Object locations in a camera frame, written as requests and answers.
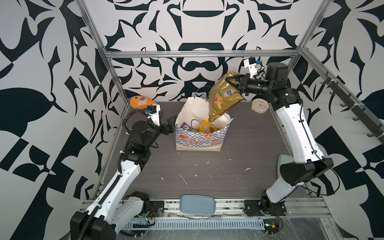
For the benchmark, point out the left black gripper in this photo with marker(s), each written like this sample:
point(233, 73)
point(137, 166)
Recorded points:
point(169, 127)

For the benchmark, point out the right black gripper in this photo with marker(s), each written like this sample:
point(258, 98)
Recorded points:
point(244, 84)

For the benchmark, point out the gold snack bag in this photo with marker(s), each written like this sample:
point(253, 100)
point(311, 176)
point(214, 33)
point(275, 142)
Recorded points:
point(223, 96)

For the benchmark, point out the blue checkered paper bag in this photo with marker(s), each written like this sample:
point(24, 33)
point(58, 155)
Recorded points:
point(194, 111)

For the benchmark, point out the yellow orange candy bag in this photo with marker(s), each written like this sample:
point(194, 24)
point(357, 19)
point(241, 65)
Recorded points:
point(206, 127)

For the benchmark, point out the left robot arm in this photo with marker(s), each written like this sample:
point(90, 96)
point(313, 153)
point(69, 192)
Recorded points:
point(106, 217)

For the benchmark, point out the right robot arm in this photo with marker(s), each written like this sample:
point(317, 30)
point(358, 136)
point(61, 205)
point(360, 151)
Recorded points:
point(309, 162)

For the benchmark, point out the orange plush toy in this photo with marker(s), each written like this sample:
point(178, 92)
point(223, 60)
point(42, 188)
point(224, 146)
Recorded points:
point(140, 102)

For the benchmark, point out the beige alarm clock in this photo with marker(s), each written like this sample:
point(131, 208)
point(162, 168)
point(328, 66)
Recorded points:
point(259, 106)

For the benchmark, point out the light green container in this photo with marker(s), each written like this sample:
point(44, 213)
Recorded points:
point(283, 159)

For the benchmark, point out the small circuit board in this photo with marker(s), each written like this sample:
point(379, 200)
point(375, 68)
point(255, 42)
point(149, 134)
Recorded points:
point(273, 226)

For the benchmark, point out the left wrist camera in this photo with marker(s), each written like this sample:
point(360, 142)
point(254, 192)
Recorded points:
point(153, 111)

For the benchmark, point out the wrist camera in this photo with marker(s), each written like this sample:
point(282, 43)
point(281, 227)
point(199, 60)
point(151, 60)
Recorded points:
point(254, 66)
point(153, 111)

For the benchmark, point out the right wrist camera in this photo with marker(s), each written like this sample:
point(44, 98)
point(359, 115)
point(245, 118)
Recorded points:
point(254, 66)

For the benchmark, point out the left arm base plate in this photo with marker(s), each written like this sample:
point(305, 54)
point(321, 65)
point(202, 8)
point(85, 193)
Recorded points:
point(153, 209)

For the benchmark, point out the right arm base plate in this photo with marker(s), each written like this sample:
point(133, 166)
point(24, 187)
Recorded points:
point(264, 208)

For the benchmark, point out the white cable duct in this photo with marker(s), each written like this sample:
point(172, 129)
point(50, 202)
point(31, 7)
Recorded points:
point(203, 224)

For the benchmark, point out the black hook rail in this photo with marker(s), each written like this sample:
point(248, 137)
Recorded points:
point(361, 111)

